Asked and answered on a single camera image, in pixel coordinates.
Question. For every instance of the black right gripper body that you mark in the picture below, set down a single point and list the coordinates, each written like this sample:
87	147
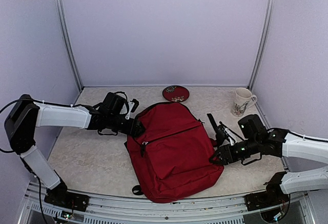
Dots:
233	157

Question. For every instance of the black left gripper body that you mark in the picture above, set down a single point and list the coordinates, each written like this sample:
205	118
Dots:
132	128

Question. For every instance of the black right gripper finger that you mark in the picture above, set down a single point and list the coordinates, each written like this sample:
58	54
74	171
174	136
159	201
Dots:
215	157
217	162

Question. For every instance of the red student backpack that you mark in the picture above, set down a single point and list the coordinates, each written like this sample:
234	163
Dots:
171	159

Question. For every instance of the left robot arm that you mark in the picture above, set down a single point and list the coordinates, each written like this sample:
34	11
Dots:
29	119

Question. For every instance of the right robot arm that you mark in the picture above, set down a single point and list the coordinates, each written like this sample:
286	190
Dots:
278	142

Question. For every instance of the white ceramic mug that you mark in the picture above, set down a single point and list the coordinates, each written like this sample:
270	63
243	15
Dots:
243	99

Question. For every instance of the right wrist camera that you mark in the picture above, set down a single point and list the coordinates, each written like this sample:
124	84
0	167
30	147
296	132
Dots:
225	136

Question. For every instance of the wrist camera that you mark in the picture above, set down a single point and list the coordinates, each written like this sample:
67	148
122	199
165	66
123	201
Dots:
128	107
225	136

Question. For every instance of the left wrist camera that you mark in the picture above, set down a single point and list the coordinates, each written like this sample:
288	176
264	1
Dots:
128	107

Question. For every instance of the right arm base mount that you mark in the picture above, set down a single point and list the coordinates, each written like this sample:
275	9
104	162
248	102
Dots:
271	196

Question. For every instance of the aluminium front rail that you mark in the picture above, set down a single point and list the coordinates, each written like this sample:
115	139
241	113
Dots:
116	209

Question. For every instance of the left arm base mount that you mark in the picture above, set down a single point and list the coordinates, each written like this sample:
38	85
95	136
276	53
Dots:
61	197

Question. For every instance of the left aluminium frame post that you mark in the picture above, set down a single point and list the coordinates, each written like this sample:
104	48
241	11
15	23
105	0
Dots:
68	45

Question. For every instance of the aluminium frame post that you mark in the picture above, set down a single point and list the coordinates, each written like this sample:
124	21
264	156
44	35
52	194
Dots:
68	45
262	43

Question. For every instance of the right aluminium frame post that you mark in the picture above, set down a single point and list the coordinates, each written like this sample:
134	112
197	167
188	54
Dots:
262	43

